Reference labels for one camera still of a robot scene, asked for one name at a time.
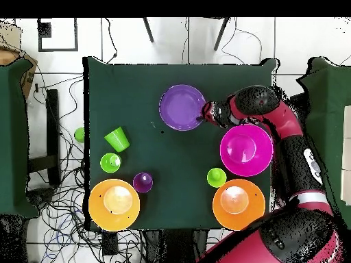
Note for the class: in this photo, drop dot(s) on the purple plastic bowl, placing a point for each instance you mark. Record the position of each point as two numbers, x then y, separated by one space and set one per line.
181 108

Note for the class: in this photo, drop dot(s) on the green plastic cup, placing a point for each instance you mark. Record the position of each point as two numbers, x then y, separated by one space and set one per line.
216 177
107 164
118 139

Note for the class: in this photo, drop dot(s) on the small green plastic bowl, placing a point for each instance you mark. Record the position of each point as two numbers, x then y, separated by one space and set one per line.
80 135

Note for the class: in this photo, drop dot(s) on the large orange plastic bowl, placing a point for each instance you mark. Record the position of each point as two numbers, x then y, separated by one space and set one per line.
238 216
115 220

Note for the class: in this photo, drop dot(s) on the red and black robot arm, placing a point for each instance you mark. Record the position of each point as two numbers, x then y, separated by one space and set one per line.
288 123

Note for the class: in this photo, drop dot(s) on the large pink plastic bowl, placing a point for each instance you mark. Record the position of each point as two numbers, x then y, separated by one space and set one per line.
246 167

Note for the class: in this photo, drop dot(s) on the black tripod leg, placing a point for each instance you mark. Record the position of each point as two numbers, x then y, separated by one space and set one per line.
221 34
148 30

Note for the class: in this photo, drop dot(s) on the black stand bar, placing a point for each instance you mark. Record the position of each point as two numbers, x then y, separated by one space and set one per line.
276 169
53 123

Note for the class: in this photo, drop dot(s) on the dark green table cloth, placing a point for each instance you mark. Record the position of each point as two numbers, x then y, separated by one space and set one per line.
123 82

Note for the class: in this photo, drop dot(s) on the black equipment box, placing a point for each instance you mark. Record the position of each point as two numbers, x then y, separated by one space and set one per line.
301 100

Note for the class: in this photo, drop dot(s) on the purple plastic cup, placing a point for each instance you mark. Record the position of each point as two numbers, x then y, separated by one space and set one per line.
142 184

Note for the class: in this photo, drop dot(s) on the green side table cloth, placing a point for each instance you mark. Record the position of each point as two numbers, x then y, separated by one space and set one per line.
13 137
329 109

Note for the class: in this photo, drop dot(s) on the black floor power box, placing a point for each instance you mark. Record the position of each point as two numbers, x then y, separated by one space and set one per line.
110 243

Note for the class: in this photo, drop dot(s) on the brown cardboard box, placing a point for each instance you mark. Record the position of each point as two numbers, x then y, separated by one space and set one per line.
28 79

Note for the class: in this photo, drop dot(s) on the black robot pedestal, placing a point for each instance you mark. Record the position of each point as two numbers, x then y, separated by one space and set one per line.
175 246

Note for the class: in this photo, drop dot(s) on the black square floor frame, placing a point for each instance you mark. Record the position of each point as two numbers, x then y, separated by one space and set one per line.
58 49

